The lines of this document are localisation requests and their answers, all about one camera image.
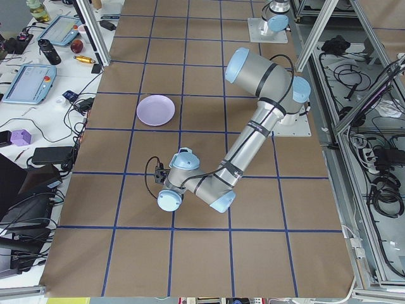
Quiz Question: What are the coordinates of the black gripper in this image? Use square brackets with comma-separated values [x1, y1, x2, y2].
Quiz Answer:
[154, 167, 170, 184]

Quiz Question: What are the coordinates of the mint green hexagonal cup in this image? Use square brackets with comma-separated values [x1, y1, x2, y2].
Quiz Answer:
[178, 147, 192, 153]

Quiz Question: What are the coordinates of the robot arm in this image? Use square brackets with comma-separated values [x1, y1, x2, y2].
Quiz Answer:
[157, 47, 311, 213]
[261, 0, 290, 35]

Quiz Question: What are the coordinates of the lavender plate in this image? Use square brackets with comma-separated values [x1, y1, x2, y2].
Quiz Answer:
[136, 95, 175, 127]

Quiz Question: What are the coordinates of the purple hexagonal cup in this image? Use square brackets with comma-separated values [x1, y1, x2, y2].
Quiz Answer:
[10, 129, 32, 146]

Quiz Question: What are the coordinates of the black power brick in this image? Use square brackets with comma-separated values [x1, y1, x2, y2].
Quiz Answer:
[31, 146, 73, 165]

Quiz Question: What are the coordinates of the small black phone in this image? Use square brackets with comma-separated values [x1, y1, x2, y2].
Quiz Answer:
[91, 64, 101, 74]

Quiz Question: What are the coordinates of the red apple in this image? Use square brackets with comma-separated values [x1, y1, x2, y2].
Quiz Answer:
[70, 39, 84, 54]

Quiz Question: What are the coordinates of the lower teach pendant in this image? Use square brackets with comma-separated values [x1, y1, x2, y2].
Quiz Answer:
[2, 64, 57, 105]

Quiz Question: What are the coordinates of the teach pendant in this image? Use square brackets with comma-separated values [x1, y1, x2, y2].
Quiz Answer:
[37, 15, 82, 46]
[2, 64, 57, 105]

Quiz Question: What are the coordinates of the black water bottle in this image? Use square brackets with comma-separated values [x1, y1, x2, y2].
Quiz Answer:
[38, 39, 61, 65]

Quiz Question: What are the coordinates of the upper teach pendant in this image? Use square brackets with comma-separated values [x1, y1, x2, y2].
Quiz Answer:
[37, 15, 82, 46]

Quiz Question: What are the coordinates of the black braided cable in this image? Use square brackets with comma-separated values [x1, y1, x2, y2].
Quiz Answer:
[144, 156, 165, 201]

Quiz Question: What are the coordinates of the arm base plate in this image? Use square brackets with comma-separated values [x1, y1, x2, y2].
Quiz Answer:
[273, 107, 311, 137]
[247, 16, 289, 44]

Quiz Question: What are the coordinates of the aluminium frame post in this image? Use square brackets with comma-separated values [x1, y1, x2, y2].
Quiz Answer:
[73, 0, 111, 67]

